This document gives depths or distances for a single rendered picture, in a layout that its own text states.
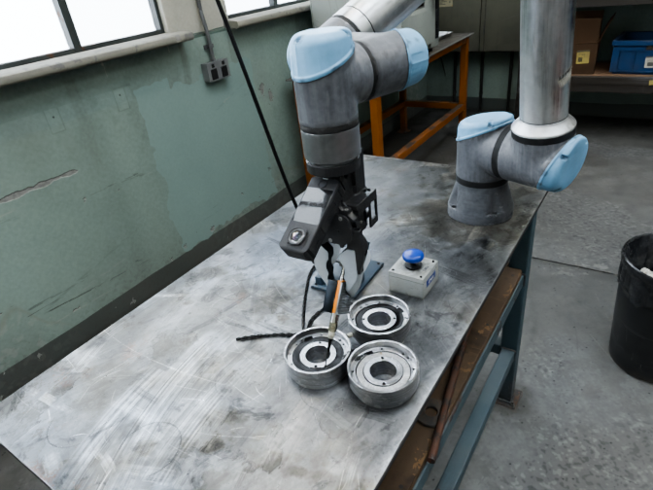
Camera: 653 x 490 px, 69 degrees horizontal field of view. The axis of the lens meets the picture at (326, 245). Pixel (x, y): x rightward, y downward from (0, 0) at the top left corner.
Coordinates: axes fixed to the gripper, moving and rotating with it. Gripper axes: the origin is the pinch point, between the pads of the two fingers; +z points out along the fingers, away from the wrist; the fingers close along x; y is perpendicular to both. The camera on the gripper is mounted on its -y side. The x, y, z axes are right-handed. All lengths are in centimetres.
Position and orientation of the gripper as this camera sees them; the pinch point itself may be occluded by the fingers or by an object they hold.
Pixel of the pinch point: (339, 289)
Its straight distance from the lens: 71.6
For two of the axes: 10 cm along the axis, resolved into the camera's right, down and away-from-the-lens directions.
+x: -8.6, -1.8, 4.9
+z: 1.1, 8.5, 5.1
